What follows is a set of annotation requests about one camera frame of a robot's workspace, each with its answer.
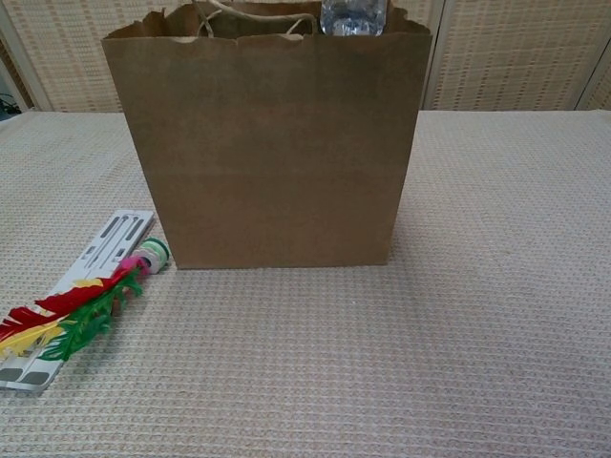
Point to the clear plastic water bottle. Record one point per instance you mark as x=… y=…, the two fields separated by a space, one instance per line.
x=353 y=19

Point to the brown paper bag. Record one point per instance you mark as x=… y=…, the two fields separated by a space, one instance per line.
x=277 y=167

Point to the beige woven tablecloth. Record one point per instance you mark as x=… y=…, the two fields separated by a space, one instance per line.
x=286 y=358

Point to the white folding laptop stand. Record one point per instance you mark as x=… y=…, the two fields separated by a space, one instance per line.
x=110 y=238

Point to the colourful feather shuttlecock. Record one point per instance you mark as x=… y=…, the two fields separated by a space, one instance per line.
x=86 y=319

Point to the woven folding screen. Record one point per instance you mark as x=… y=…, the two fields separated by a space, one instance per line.
x=501 y=57

